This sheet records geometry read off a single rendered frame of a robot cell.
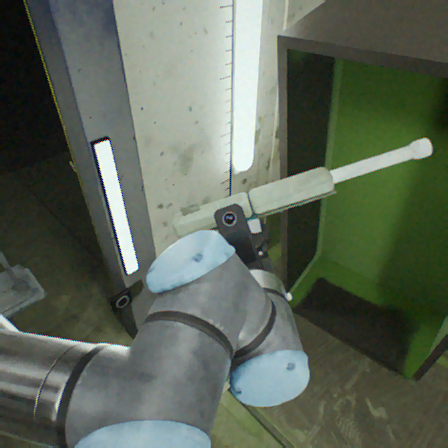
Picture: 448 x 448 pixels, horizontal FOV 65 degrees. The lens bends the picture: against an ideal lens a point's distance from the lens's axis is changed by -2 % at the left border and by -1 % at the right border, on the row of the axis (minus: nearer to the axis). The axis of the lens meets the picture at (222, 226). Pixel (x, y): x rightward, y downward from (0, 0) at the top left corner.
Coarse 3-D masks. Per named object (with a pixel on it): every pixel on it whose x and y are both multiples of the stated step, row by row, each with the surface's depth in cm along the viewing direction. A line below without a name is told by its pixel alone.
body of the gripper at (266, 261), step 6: (258, 234) 61; (258, 240) 59; (258, 246) 58; (264, 246) 58; (258, 252) 57; (264, 252) 59; (264, 258) 58; (270, 258) 64; (264, 264) 58; (270, 264) 58; (264, 270) 52; (270, 270) 59
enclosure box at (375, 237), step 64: (384, 0) 79; (320, 64) 95; (384, 64) 64; (320, 128) 113; (384, 128) 111; (384, 192) 128; (320, 256) 179; (384, 256) 150; (320, 320) 157; (384, 320) 153
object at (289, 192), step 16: (416, 144) 61; (368, 160) 63; (384, 160) 62; (400, 160) 62; (304, 176) 64; (320, 176) 63; (336, 176) 64; (352, 176) 64; (256, 192) 65; (272, 192) 64; (288, 192) 63; (304, 192) 64; (320, 192) 64; (336, 192) 64; (192, 208) 67; (208, 208) 67; (256, 208) 65; (272, 208) 65; (288, 208) 66; (176, 224) 67; (192, 224) 66; (208, 224) 66
